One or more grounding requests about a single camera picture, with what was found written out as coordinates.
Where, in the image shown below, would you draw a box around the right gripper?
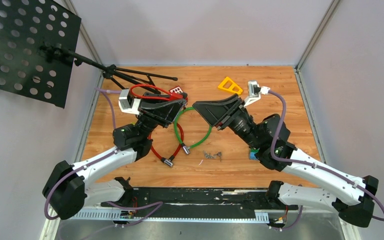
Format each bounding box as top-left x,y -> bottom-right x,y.
192,94 -> 262,151

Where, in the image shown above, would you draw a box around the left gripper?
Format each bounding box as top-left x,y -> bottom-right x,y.
136,92 -> 188,141

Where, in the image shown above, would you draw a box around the thin red wire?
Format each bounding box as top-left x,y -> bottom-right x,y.
129,83 -> 189,102

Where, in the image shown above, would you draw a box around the silver keys of green lock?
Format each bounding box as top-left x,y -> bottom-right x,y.
212,152 -> 222,162

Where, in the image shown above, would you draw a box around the green cable lock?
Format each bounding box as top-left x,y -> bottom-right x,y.
174,107 -> 212,155

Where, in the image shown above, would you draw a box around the red cable lock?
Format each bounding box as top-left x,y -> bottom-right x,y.
148,132 -> 185,169

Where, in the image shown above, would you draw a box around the silver keys of red lock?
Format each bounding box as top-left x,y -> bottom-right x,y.
203,151 -> 214,159

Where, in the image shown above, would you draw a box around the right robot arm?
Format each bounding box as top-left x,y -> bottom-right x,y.
193,95 -> 379,228

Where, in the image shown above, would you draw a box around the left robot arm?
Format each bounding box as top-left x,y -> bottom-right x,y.
42,94 -> 188,220

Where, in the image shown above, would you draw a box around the red window toy brick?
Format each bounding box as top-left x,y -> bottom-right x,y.
169,86 -> 184,94

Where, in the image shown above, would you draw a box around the yellow triangular toy piece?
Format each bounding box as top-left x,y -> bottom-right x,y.
217,76 -> 244,95

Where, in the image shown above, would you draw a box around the blue green white brick stack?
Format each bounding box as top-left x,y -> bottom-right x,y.
248,149 -> 258,160

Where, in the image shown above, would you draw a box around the black perforated music stand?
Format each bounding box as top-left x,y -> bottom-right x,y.
0,0 -> 168,108

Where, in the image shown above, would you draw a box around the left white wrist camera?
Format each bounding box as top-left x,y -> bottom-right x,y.
118,88 -> 141,115

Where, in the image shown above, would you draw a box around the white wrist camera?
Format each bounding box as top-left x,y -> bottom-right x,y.
118,88 -> 141,115
244,80 -> 271,107

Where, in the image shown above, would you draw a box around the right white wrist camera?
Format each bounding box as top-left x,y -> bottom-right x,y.
244,80 -> 271,107

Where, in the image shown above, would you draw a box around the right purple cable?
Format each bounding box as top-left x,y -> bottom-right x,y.
267,90 -> 384,232

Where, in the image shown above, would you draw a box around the purple cable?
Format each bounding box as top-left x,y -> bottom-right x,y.
267,90 -> 384,232
43,87 -> 164,229

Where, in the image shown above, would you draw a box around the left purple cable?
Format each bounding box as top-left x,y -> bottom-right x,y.
43,87 -> 164,229

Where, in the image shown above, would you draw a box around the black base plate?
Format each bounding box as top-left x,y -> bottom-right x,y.
114,187 -> 298,219

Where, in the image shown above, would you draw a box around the grey slotted cable duct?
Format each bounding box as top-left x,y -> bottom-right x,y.
61,208 -> 270,224

